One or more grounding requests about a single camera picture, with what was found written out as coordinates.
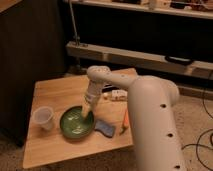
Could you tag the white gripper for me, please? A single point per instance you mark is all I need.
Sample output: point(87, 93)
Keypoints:
point(92, 97)

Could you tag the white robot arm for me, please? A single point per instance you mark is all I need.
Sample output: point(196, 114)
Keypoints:
point(149, 100)

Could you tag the green ceramic bowl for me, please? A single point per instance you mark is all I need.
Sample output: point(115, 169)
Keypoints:
point(74, 126)

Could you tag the small black box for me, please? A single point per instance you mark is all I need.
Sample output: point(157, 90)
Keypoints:
point(107, 88)

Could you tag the blue sponge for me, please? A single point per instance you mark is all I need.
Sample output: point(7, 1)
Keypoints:
point(105, 128)

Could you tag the small white box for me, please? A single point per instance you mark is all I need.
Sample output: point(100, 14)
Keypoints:
point(119, 95)

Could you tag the orange carrot toy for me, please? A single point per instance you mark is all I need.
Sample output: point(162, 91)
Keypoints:
point(125, 123)

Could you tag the clear plastic cup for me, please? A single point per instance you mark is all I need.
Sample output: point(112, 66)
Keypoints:
point(44, 117)

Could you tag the wooden table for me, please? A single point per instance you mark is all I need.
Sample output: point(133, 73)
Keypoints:
point(47, 147)

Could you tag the metal pole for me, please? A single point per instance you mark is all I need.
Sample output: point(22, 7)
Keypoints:
point(76, 37)

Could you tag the white lower shelf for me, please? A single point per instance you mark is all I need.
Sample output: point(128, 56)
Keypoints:
point(138, 59)

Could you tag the white shelf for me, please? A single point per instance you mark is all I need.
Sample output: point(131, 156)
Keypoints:
point(144, 8)
point(138, 59)

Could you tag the dark cabinet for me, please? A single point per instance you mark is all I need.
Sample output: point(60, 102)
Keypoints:
point(32, 48)

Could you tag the white upper shelf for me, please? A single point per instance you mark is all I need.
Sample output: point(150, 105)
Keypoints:
point(144, 8)

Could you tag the black handle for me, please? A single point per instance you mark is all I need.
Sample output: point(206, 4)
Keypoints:
point(178, 61)

